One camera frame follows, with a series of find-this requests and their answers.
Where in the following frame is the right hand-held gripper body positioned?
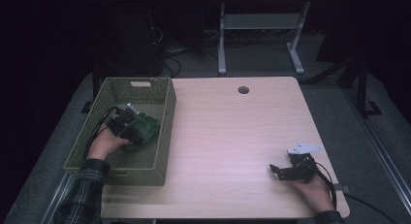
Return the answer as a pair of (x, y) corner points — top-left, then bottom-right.
(284, 142), (324, 183)

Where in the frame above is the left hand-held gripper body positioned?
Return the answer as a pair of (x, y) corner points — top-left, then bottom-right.
(107, 102), (140, 141)

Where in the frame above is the green fuzzy cloth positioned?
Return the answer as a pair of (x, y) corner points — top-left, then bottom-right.
(124, 112), (162, 154)

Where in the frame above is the green woven basket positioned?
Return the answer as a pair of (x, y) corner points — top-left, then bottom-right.
(63, 77), (177, 187)

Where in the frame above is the person's left hand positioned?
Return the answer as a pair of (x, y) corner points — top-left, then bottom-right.
(86, 122), (134, 161)

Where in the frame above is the person's right hand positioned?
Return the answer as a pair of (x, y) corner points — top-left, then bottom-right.
(288, 175), (337, 214)

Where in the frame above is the grey tape strip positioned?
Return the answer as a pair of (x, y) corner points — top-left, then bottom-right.
(332, 182), (351, 194)

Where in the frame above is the black metal stand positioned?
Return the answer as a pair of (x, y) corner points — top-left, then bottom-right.
(80, 65), (101, 114)
(300, 55), (384, 120)

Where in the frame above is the dark box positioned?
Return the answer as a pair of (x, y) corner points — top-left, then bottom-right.
(100, 4), (164, 78)

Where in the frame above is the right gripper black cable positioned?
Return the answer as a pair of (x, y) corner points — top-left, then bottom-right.
(314, 160), (338, 212)

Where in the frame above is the black floor cable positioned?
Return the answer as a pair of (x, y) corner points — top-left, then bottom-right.
(342, 193), (399, 224)

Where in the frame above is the tangle of floor cables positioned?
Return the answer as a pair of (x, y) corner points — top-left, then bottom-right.
(148, 26), (224, 78)

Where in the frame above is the metal floor rail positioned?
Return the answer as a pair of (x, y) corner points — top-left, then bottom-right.
(342, 87), (411, 215)
(40, 172), (76, 224)

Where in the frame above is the white table with metal frame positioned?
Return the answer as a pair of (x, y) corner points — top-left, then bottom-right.
(205, 0), (357, 76)

